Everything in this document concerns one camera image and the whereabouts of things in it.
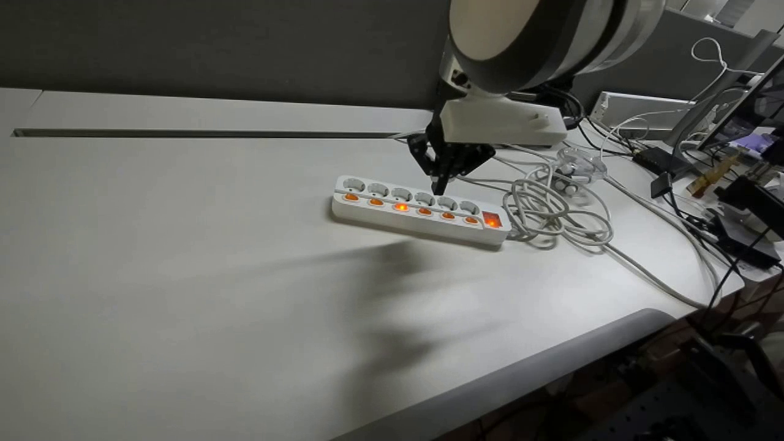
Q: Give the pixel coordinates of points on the white extension power strip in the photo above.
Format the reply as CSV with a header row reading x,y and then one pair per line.
x,y
416,213

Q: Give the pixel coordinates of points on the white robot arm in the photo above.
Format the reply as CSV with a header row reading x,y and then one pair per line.
x,y
502,57

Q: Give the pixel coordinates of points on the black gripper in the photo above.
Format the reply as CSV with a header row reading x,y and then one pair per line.
x,y
443,160

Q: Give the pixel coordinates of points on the white box on desk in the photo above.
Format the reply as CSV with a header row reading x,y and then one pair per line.
x,y
635,113

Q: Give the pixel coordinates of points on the black device on desk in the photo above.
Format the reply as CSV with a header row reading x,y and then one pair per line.
x,y
748,195

